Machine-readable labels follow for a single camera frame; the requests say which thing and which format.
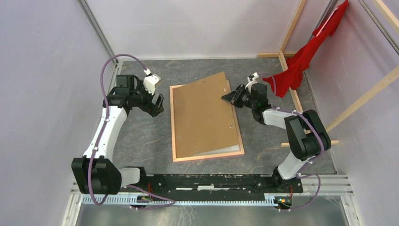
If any red cloth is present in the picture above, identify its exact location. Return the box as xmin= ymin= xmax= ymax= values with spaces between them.
xmin=262 ymin=0 xmax=349 ymax=98

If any aluminium side rail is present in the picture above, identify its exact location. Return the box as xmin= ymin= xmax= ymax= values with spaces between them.
xmin=85 ymin=61 xmax=124 ymax=174

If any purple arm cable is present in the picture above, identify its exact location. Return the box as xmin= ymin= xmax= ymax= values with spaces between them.
xmin=257 ymin=72 xmax=322 ymax=213
xmin=87 ymin=53 xmax=176 ymax=211

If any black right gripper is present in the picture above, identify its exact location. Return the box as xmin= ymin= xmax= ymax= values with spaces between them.
xmin=221 ymin=84 xmax=256 ymax=110

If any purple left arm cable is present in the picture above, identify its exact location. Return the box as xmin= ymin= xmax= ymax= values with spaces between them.
xmin=87 ymin=53 xmax=176 ymax=211

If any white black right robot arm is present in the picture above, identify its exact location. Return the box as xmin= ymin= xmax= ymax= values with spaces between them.
xmin=221 ymin=83 xmax=332 ymax=192

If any light wooden beam structure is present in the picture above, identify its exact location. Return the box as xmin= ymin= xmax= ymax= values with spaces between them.
xmin=257 ymin=0 xmax=399 ymax=148

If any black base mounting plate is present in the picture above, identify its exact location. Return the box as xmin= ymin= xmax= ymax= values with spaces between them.
xmin=136 ymin=174 xmax=303 ymax=201

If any brown backing board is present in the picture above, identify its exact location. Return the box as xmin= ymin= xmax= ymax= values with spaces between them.
xmin=173 ymin=72 xmax=239 ymax=158

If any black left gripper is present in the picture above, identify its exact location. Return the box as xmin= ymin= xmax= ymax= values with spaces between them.
xmin=130 ymin=80 xmax=164 ymax=117

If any ocean landscape photo print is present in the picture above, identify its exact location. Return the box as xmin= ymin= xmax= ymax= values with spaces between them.
xmin=194 ymin=145 xmax=240 ymax=156

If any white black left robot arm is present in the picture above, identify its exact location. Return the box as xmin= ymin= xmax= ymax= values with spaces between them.
xmin=71 ymin=74 xmax=164 ymax=195

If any aluminium front rail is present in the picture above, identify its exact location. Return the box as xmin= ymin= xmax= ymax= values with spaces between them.
xmin=71 ymin=174 xmax=354 ymax=196

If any white slotted cable duct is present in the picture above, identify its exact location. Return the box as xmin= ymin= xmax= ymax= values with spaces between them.
xmin=81 ymin=194 xmax=294 ymax=207

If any pink wooden picture frame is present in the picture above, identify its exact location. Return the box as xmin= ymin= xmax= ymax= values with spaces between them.
xmin=169 ymin=84 xmax=245 ymax=162

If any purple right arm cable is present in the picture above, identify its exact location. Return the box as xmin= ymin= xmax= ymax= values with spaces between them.
xmin=257 ymin=72 xmax=322 ymax=213

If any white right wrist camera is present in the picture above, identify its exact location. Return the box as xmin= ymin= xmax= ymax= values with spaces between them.
xmin=245 ymin=72 xmax=259 ymax=93

